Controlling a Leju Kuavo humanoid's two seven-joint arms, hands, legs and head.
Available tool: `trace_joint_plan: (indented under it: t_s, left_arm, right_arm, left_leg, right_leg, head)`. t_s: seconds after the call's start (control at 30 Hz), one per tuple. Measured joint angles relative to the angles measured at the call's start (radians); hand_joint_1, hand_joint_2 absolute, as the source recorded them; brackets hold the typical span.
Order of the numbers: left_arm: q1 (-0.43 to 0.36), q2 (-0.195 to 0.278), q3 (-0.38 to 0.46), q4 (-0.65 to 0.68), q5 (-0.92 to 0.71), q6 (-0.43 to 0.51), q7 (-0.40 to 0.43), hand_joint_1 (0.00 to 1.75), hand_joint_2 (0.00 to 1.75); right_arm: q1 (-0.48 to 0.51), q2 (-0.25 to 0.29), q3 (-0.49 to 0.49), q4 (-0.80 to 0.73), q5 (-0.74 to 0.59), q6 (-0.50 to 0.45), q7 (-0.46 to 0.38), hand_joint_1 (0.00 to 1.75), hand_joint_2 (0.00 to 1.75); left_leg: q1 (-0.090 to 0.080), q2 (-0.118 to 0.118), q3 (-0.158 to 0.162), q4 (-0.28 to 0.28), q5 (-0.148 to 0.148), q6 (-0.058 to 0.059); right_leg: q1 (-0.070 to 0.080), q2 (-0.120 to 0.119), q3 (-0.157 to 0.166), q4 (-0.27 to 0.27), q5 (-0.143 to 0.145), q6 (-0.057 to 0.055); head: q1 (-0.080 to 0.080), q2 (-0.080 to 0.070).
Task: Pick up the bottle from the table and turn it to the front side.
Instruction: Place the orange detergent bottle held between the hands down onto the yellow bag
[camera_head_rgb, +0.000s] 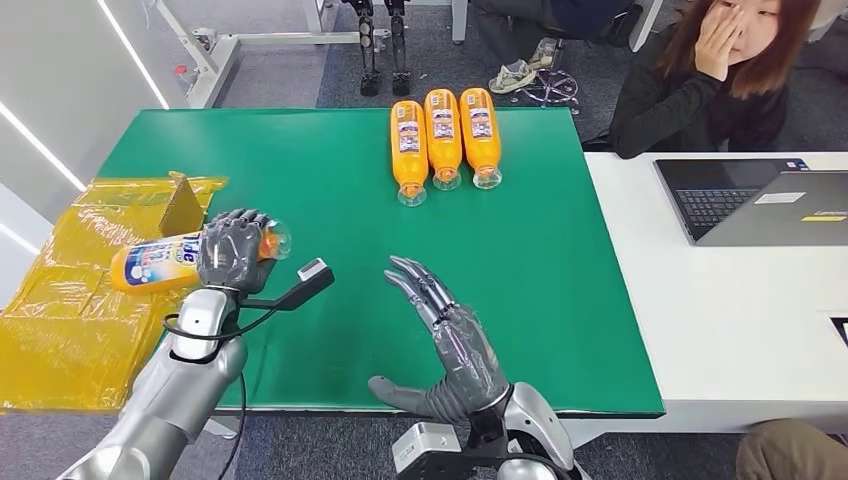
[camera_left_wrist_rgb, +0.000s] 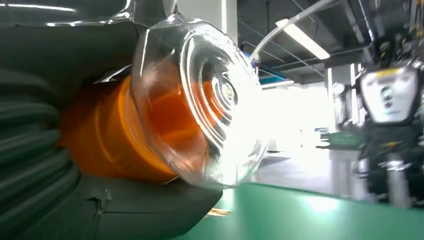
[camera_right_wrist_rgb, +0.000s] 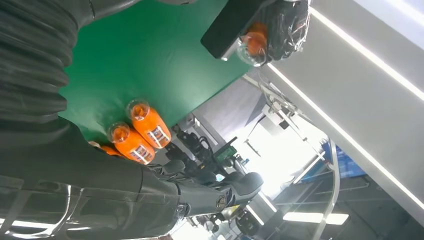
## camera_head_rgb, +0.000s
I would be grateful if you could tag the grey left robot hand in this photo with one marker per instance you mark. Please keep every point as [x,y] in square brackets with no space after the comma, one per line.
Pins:
[232,255]

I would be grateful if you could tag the person's right hand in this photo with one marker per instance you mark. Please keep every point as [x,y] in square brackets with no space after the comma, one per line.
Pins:
[719,40]

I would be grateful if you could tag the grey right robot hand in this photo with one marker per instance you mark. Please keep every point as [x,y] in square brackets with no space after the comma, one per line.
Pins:
[464,364]

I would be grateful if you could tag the orange bottle with clear cap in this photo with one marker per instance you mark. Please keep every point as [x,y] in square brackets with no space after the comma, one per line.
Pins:
[156,264]
[442,132]
[409,146]
[480,129]

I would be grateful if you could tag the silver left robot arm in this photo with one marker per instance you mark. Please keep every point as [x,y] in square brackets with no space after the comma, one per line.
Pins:
[179,391]

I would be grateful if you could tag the person at white desk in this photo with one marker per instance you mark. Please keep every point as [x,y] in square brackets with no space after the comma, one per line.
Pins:
[669,112]

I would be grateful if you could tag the green table mat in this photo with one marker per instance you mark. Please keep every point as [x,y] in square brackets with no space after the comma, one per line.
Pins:
[530,265]

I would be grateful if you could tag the seated person in background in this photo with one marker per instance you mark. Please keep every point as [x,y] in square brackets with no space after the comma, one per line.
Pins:
[550,16]

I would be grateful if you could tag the chrome chair base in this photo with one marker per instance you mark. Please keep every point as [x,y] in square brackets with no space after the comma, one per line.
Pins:
[551,86]

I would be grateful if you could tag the grey and black laptop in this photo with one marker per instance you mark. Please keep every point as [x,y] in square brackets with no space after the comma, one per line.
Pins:
[768,208]

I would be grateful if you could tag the yellow film wrapped cardboard box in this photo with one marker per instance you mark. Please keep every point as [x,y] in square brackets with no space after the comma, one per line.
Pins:
[73,331]

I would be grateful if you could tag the black robot leg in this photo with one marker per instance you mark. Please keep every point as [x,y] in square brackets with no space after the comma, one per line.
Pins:
[399,53]
[368,53]

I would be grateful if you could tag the black flat item on desk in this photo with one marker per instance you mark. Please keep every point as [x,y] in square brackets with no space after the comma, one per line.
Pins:
[841,330]

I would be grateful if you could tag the person's leg in brown trousers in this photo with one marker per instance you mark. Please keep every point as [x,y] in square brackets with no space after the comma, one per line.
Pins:
[788,454]

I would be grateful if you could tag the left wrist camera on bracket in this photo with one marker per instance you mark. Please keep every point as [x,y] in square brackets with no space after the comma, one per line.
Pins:
[311,275]

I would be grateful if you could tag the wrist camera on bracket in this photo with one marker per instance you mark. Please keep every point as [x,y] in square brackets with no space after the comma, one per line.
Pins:
[427,450]
[311,275]

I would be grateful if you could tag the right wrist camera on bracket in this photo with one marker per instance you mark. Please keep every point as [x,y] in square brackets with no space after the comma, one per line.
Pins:
[427,450]

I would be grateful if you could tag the white metal frame stand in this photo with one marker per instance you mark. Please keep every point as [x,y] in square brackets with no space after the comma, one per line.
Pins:
[212,66]

